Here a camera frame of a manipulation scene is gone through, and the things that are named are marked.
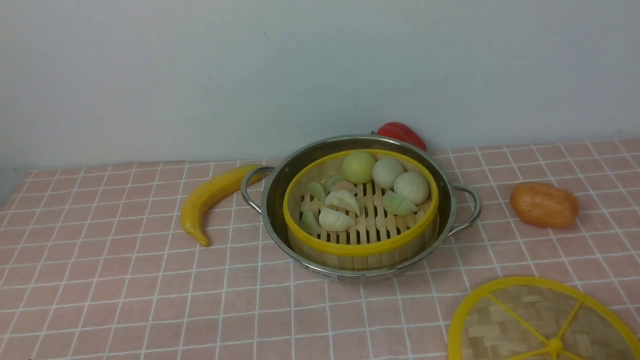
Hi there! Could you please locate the yellow bamboo steamer lid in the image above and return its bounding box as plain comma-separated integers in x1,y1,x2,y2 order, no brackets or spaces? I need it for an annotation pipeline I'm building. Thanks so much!
446,276,640,360

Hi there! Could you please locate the stainless steel pot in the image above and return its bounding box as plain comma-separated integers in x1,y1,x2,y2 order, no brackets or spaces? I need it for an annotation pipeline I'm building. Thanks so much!
241,135,482,284

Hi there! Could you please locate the pink checked tablecloth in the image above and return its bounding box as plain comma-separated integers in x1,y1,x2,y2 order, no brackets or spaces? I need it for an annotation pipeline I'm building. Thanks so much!
0,139,640,360

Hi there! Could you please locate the red bell pepper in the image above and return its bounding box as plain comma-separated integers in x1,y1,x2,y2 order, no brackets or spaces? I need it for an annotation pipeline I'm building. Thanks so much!
370,121,428,152

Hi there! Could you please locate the white dumpling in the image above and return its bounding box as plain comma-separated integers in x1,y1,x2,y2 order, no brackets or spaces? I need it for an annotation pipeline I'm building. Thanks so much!
318,207,355,232
324,189,361,216

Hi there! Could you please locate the white steamed bun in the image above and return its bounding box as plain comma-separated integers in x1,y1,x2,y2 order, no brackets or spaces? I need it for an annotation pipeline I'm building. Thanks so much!
372,157,406,190

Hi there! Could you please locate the yellow rimmed bamboo steamer basket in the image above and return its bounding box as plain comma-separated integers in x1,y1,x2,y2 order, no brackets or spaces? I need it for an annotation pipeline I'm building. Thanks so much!
282,149,440,272

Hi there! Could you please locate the orange potato toy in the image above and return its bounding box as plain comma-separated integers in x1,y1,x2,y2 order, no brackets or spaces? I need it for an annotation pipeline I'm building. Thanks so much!
509,181,580,229

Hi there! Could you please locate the white pleated bun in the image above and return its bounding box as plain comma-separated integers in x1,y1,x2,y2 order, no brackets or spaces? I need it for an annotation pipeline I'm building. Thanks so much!
393,171,430,205

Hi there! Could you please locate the yellowish steamed bun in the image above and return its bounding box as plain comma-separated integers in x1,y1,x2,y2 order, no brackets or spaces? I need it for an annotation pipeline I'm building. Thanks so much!
342,150,377,185

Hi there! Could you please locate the yellow plastic banana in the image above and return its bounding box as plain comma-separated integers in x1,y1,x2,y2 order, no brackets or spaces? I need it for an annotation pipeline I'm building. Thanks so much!
180,164,262,248

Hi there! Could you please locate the green dumpling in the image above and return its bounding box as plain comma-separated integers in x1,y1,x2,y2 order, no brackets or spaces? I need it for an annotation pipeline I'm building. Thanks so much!
298,209,323,237
382,190,419,216
306,182,327,205

